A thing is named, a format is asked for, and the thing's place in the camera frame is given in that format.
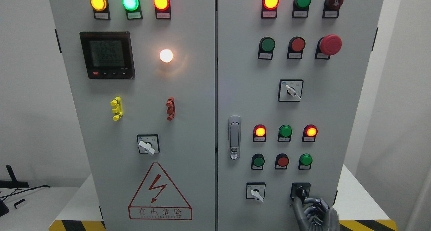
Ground white selector switch lower right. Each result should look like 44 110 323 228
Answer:
246 182 265 203

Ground silver door latch handle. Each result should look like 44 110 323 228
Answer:
228 115 241 160

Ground green push button upper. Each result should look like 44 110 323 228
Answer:
258 37 275 60

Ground yellow indicator light top left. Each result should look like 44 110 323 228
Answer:
90 0 110 20

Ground green indicator top right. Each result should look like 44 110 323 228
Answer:
292 0 311 18

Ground red emergency stop mushroom button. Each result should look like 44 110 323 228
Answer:
314 34 343 60

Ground green lit indicator light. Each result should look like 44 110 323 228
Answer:
122 0 143 20

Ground white lit indicator lamp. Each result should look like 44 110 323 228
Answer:
160 49 174 63

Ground grey electrical control cabinet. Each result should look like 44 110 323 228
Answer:
49 0 383 231

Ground white selector switch upper right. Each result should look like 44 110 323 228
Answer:
278 79 304 102

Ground yellow terminal connector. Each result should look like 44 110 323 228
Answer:
110 97 123 122

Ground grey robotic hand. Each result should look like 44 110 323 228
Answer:
293 197 340 231

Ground black digital power meter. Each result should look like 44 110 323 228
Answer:
79 31 135 79

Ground black rotary knob switch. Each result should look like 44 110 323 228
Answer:
290 183 311 204

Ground green indicator middle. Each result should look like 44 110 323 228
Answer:
277 125 293 142

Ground small white black adapter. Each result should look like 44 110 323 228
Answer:
14 199 27 209

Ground red push button upper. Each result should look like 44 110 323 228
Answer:
287 37 306 60

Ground green push button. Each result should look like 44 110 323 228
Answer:
251 153 265 170
298 153 313 170
258 37 275 60

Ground black cable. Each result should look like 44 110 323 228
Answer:
0 185 53 200

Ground black device with antenna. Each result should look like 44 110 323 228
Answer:
0 165 29 188

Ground red lit indicator top right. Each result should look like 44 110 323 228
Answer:
261 0 279 18

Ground red indicator middle right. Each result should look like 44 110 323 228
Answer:
302 125 318 142

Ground red lit indicator middle left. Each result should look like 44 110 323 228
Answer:
253 125 266 142

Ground white selector switch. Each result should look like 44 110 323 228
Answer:
246 182 265 203
278 79 304 102

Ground white platform with hazard stripes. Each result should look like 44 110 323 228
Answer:
49 166 397 231

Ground red lit indicator light left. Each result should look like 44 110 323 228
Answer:
153 0 171 20

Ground green push button lower left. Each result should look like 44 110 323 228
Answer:
251 153 265 170

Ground red terminal connector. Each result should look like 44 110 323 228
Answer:
166 97 175 121

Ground white selector switch left door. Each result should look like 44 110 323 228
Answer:
136 134 160 156

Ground dark red buzzer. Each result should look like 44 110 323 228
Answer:
322 0 344 18

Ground green push button lower right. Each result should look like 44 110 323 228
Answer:
298 153 313 170

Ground red electrical hazard warning sticker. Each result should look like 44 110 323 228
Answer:
128 162 192 221

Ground red push button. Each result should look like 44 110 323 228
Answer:
274 153 290 170
287 37 306 60

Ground red push button lower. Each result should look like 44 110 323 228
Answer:
274 153 290 170

